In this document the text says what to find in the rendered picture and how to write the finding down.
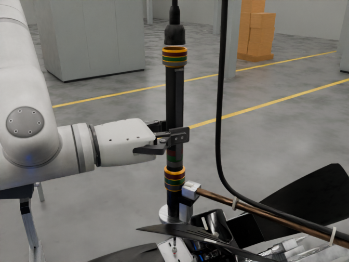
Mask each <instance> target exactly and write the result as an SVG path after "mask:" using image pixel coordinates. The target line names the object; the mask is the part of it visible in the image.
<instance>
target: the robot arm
mask: <svg viewBox="0 0 349 262"><path fill-rule="evenodd" d="M157 138H161V139H160V141H159V143H157ZM189 140H190V128H189V127H188V126H183V127H178V128H172V129H169V131H168V132H167V131H166V119H165V120H160V122H159V120H154V121H142V120H141V119H126V120H120V121H115V122H110V123H105V124H101V125H97V126H93V124H90V125H89V128H88V127H87V124H86V123H76V124H74V125H67V126H60V127H57V123H56V119H55V115H54V112H53V108H52V104H51V100H50V96H49V92H48V88H47V85H46V81H45V78H44V75H43V73H42V71H41V69H40V66H39V62H38V58H37V55H36V51H35V48H34V44H33V41H32V38H31V34H30V31H29V27H28V24H27V22H26V18H25V15H24V12H23V8H22V5H21V2H20V0H0V190H5V189H9V188H14V187H19V186H24V185H29V184H33V183H37V182H42V181H47V180H51V179H56V178H61V177H66V176H71V175H76V174H79V173H85V172H90V171H94V170H95V165H96V167H100V166H101V167H112V166H123V165H130V164H137V163H143V162H148V161H152V160H155V159H156V155H163V154H164V153H165V150H166V149H167V148H170V147H171V146H173V145H178V144H181V143H186V142H189ZM151 141H153V145H151Z"/></svg>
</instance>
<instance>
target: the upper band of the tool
mask: <svg viewBox="0 0 349 262"><path fill-rule="evenodd" d="M162 51H164V52H168V53H181V52H185V51H187V48H186V47H179V46H171V47H164V48H162ZM163 56H164V55H163ZM186 56H187V55H186ZM164 57H168V56H164ZM181 57H185V56H181ZM172 58H178V57H172ZM163 61H165V60H163ZM184 61H187V60H184ZM184 61H166V62H184ZM165 66H166V67H170V68H179V67H183V66H185V65H183V66H176V67H173V66H167V65H165Z"/></svg>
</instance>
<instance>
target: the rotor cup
mask: <svg viewBox="0 0 349 262"><path fill-rule="evenodd" d="M202 217H204V218H205V221H206V224H207V227H208V230H205V231H206V232H208V233H210V234H212V235H213V234H214V233H215V232H217V233H218V234H219V236H218V239H220V240H222V241H223V242H225V243H229V244H230V242H231V241H232V240H233V236H232V233H231V231H230V230H229V228H228V226H227V224H226V219H225V216H224V214H223V210H222V209H220V208H217V209H212V210H209V211H206V212H203V213H200V214H197V215H194V216H192V217H191V218H190V221H189V222H188V223H187V224H186V225H192V226H196V227H203V228H205V227H204V224H203V221H202ZM183 241H184V244H185V245H186V247H187V249H188V250H189V252H190V253H191V255H193V256H194V257H195V259H196V262H242V261H244V260H245V259H246V258H244V257H241V256H238V255H236V254H233V253H232V255H227V254H225V253H224V252H222V251H221V250H219V249H217V248H216V247H214V248H213V249H212V250H210V249H209V248H207V247H206V245H207V243H204V242H199V241H194V240H190V239H185V238H183Z"/></svg>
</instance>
